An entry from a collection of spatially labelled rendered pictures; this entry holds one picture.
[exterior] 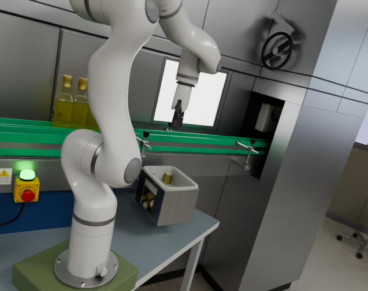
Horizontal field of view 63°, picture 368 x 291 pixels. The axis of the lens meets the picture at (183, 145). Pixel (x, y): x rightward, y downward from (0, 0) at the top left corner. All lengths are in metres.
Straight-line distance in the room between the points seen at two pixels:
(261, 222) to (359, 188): 2.59
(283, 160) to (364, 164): 2.59
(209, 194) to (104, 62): 1.48
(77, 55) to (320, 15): 1.21
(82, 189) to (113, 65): 0.35
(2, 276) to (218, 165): 1.09
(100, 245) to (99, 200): 0.14
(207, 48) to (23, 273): 0.86
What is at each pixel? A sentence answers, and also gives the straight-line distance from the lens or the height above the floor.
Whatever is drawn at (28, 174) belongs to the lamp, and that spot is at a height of 1.02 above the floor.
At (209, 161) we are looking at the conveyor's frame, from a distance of 1.63.
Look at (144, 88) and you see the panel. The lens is 1.50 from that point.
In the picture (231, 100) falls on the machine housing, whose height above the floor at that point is 1.33.
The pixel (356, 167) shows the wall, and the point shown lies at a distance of 4.31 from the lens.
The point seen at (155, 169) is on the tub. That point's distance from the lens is 1.37.
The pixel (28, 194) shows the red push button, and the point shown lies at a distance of 1.10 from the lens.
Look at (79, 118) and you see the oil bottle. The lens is 1.27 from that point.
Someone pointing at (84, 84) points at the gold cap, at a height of 1.31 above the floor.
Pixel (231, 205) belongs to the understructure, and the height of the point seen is 0.66.
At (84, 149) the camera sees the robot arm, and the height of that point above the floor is 1.21.
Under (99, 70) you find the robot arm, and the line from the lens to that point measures 0.74.
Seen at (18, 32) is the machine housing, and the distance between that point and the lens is 1.37.
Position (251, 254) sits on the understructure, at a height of 0.46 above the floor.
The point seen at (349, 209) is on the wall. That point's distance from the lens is 4.44.
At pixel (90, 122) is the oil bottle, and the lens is 1.29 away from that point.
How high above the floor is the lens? 1.48
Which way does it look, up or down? 15 degrees down
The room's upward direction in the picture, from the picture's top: 14 degrees clockwise
